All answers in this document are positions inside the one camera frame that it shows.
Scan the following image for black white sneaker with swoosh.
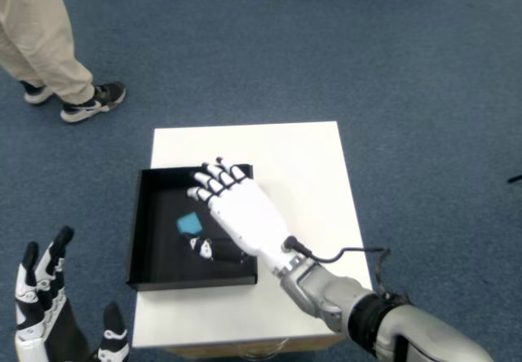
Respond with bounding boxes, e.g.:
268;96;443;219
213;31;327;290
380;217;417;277
60;81;126;124

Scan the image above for beige trousers of person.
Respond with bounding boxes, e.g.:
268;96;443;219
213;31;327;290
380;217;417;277
0;0;95;105

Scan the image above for white square table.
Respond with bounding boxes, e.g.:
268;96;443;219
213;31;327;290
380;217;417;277
131;121;374;357

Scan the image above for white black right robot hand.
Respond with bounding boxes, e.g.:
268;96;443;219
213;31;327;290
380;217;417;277
186;157;315;278

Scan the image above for black open box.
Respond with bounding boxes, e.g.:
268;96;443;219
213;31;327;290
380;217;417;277
125;163;259;292

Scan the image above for metal wire ring under table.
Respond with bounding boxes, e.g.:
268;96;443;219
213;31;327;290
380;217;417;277
240;337;289;358

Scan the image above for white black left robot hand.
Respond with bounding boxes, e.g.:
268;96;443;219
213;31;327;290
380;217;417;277
14;226;132;362

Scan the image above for small blue cube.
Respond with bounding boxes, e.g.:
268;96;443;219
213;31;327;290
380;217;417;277
176;212;203;235

